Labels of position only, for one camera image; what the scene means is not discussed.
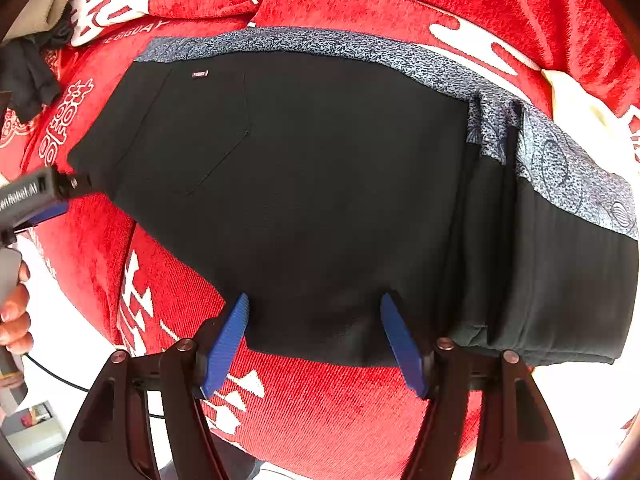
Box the cream cloth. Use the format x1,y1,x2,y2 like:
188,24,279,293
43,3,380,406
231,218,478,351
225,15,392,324
542,69,628,163

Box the black trousers patterned trim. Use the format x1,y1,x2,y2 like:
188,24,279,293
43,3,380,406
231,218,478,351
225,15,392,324
135,27,640,367

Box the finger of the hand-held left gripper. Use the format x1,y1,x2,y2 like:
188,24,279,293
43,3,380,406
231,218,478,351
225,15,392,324
27,200,69,224
56,172,94,198

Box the black cable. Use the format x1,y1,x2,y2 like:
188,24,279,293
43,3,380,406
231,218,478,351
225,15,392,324
22,352,166,419

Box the person's legs in jeans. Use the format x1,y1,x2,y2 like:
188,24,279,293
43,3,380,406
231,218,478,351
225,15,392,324
215,435,266,480

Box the black pants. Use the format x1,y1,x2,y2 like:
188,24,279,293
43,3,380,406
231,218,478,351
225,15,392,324
67,51,523,368

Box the black cloth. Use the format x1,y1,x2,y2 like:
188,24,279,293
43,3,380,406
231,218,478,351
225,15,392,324
0,15,76,123

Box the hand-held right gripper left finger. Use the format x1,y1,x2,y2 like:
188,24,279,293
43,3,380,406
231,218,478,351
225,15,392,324
54,292,250,480

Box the person's left hand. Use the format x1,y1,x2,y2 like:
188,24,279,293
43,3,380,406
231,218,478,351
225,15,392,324
0,260,34,356

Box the grey box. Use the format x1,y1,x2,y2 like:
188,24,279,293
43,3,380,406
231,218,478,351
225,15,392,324
0,400,67,467

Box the grey-green cloth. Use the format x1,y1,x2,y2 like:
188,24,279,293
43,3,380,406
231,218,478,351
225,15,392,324
5,0,81,42

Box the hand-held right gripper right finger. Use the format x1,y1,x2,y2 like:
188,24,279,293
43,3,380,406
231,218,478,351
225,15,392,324
380,292,576,480

